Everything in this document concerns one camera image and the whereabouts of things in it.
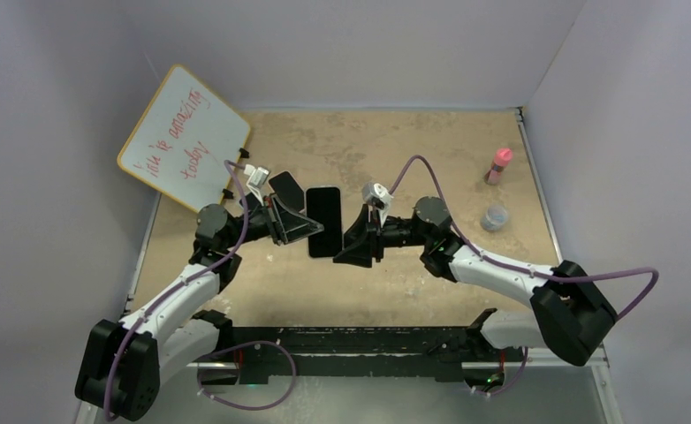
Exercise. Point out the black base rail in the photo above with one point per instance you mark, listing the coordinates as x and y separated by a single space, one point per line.
443 354

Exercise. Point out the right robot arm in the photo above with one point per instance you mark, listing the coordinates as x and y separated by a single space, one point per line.
571 320

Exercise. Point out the black screen smartphone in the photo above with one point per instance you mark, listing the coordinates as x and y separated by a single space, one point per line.
324 222

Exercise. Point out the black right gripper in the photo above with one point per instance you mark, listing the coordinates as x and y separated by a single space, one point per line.
361 251

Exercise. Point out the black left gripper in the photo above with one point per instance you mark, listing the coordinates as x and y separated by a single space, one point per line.
285 225

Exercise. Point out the pink capped bottle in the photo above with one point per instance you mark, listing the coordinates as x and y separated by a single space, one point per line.
499 162

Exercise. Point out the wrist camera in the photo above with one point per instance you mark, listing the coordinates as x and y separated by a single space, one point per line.
379 198
256 179

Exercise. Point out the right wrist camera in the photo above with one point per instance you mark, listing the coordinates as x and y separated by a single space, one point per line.
379 198

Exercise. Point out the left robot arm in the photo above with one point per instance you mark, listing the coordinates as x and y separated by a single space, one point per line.
125 363

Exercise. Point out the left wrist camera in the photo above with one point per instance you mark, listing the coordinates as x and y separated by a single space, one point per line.
256 179

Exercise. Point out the whiteboard with red writing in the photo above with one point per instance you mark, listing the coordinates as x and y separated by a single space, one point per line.
182 140

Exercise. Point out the clear plastic cup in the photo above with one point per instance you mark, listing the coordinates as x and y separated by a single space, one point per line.
494 218

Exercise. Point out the pink cased smartphone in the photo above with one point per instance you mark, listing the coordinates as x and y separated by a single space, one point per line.
288 190

